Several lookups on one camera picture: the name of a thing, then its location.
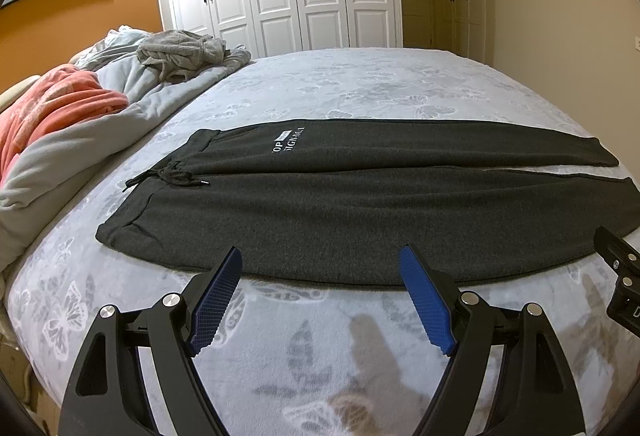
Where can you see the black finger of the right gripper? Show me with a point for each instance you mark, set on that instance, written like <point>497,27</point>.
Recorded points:
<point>623,259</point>

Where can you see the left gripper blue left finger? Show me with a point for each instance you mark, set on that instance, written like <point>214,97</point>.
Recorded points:
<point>106,394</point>

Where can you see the dark grey sweatpants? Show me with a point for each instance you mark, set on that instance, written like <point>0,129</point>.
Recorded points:
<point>334,201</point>

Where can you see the grey duvet blanket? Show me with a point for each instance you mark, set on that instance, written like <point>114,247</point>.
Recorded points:
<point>52,171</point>

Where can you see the coral pink blanket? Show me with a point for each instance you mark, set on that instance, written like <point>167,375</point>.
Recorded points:
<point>64,96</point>

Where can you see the crumpled grey garment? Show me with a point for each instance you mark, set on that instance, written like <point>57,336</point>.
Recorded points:
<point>179,55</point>

